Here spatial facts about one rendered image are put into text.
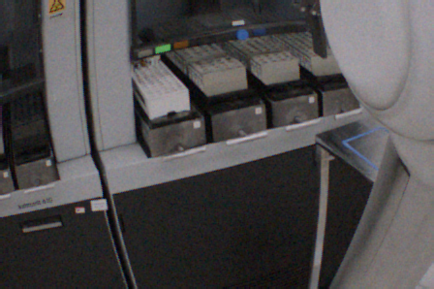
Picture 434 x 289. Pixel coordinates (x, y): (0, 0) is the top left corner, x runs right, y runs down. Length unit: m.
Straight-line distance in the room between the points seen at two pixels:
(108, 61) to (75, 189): 0.33
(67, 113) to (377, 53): 1.40
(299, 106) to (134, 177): 0.44
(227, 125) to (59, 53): 0.49
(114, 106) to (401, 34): 1.43
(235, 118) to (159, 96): 0.19
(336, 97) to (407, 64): 1.52
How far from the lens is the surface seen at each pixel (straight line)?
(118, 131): 1.69
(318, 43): 0.91
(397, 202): 0.42
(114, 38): 1.60
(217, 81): 1.71
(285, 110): 1.72
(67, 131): 1.66
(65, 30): 1.57
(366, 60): 0.29
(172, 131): 1.63
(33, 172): 1.59
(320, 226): 1.62
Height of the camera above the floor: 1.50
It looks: 27 degrees down
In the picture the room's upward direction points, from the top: 5 degrees counter-clockwise
